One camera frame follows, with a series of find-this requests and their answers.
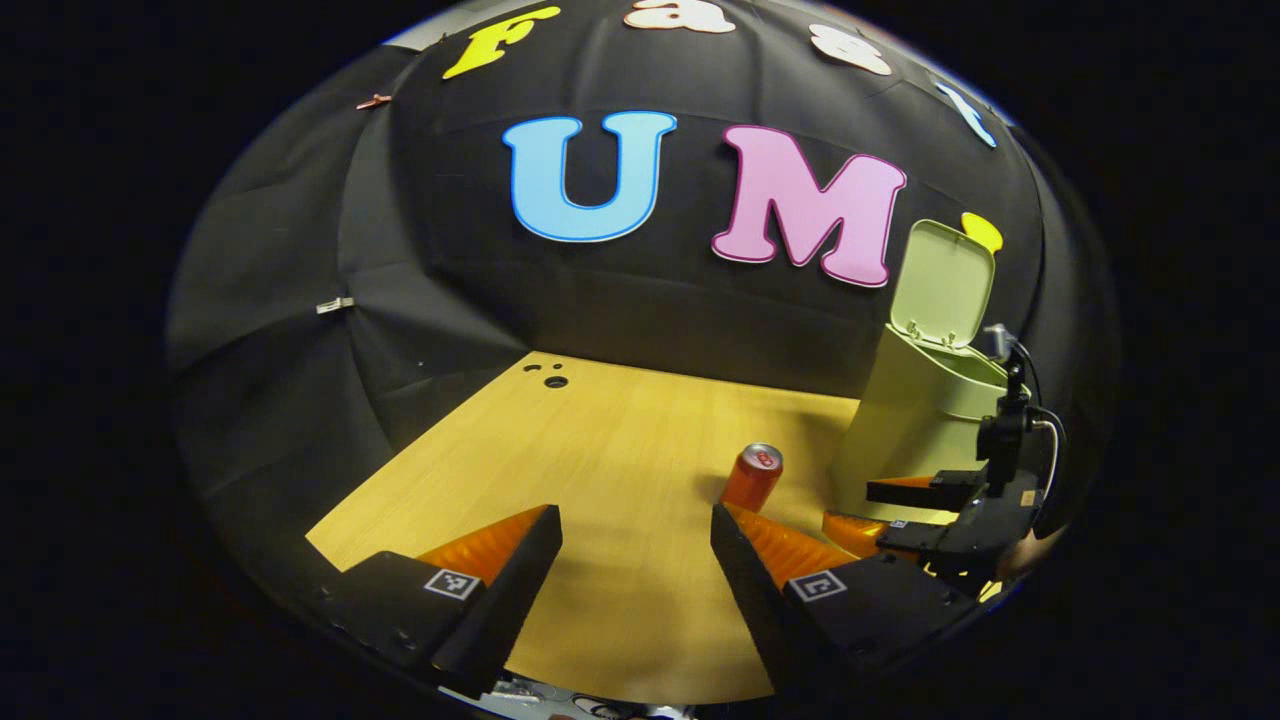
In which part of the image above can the wooden desktop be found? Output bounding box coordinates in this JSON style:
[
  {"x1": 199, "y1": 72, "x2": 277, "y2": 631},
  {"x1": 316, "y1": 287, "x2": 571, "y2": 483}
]
[{"x1": 305, "y1": 350, "x2": 1001, "y2": 706}]

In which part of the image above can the orange pop can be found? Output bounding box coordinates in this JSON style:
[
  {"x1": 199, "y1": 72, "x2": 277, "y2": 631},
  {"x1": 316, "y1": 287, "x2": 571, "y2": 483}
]
[{"x1": 720, "y1": 443, "x2": 784, "y2": 513}]

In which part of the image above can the black backdrop cloth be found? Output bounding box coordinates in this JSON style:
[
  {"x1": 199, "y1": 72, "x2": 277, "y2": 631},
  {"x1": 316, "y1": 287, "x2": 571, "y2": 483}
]
[{"x1": 165, "y1": 0, "x2": 1121, "y2": 591}]

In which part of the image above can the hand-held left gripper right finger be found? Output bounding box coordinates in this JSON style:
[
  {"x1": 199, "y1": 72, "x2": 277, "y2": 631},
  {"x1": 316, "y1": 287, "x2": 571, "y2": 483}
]
[{"x1": 710, "y1": 503, "x2": 981, "y2": 701}]

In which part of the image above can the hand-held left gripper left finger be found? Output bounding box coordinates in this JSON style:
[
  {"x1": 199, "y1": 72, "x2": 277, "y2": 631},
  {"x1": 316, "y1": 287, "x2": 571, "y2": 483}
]
[{"x1": 320, "y1": 505, "x2": 563, "y2": 699}]

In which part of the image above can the pale green desktop garbage bin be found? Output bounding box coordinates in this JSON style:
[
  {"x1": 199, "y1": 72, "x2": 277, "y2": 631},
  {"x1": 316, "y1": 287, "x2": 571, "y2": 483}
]
[{"x1": 830, "y1": 220, "x2": 1031, "y2": 526}]

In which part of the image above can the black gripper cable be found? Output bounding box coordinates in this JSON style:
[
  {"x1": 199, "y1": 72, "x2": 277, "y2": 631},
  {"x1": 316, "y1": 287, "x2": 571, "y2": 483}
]
[{"x1": 1012, "y1": 345, "x2": 1069, "y2": 501}]

